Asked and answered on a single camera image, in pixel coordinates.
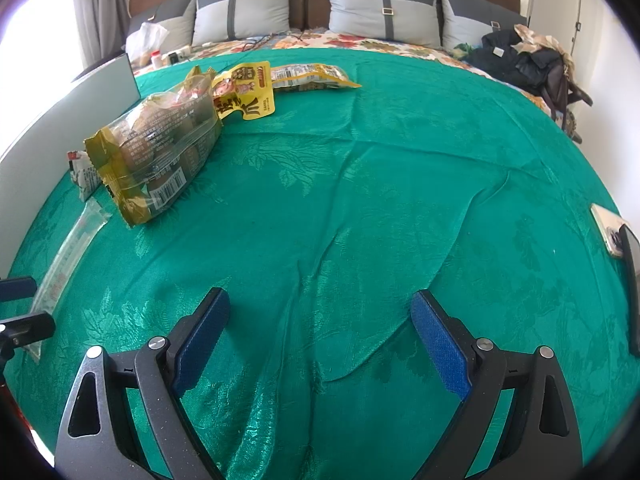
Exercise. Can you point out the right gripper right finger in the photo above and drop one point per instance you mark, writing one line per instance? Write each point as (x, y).
(515, 418)

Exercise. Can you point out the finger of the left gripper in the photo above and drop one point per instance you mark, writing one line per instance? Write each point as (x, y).
(17, 288)

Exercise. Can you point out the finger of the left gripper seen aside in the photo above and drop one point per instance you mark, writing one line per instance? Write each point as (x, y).
(23, 330)

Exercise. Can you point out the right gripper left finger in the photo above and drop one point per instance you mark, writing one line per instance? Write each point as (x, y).
(97, 438)

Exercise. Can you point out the clear long snack packet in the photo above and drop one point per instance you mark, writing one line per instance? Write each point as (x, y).
(93, 218)

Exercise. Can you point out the white cartoon girl packet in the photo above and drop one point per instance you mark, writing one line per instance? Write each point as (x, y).
(83, 174)

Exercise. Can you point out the olive green snack bag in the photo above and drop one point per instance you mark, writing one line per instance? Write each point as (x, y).
(147, 157)

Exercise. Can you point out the yellow red chicken feet bag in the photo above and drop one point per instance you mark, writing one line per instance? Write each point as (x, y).
(245, 88)

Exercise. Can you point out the yellow grey peanut bag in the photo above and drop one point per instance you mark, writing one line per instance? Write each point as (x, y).
(311, 76)

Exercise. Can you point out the white cardboard box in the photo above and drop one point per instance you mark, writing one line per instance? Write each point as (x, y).
(34, 163)

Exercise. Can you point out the white phone on table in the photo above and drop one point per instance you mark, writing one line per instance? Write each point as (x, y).
(609, 225)

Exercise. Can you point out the small white bottle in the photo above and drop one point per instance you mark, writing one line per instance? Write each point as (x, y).
(156, 59)

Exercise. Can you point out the white plastic bag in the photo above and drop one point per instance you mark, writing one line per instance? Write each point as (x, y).
(141, 43)

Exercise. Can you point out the green patterned tablecloth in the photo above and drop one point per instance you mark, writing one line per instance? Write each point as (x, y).
(321, 221)

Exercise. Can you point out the grey curtain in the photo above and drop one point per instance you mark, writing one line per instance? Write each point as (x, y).
(102, 27)

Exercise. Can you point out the far left grey pillow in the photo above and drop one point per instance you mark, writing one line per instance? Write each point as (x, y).
(176, 16)

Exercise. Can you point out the grey pillow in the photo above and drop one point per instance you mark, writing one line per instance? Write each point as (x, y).
(408, 21)
(176, 16)
(225, 20)
(468, 21)

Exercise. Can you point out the beige patterned cloth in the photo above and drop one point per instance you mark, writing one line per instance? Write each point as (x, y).
(531, 42)

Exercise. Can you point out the far right grey pillow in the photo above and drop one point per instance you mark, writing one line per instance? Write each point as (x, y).
(468, 21)

